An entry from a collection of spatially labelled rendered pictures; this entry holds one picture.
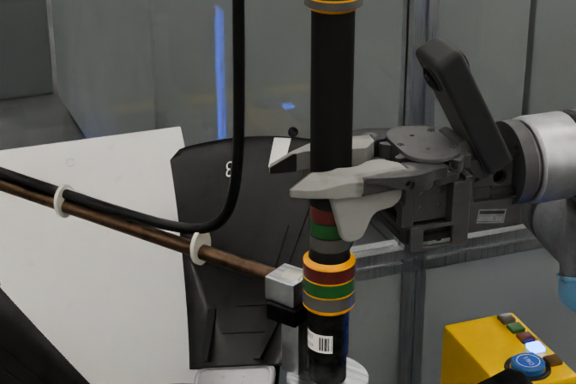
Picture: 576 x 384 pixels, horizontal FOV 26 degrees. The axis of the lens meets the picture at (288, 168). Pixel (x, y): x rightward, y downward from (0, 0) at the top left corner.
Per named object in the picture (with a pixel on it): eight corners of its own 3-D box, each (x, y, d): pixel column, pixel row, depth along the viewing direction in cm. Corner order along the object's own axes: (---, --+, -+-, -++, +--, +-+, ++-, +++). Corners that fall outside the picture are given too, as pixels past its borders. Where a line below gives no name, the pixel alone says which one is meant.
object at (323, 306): (291, 303, 103) (292, 291, 103) (321, 282, 106) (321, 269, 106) (336, 319, 101) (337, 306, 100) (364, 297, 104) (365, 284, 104)
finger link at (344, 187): (309, 262, 95) (407, 235, 100) (309, 192, 93) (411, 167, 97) (288, 246, 98) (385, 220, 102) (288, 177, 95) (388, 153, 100)
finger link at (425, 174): (374, 204, 95) (465, 180, 99) (374, 185, 94) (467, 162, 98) (339, 181, 98) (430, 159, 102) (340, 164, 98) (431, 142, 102)
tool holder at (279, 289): (251, 386, 107) (249, 286, 103) (297, 350, 113) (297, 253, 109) (339, 421, 103) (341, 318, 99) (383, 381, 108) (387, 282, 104)
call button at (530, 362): (504, 366, 150) (505, 354, 149) (533, 360, 151) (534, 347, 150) (520, 383, 146) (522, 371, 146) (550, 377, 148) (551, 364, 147)
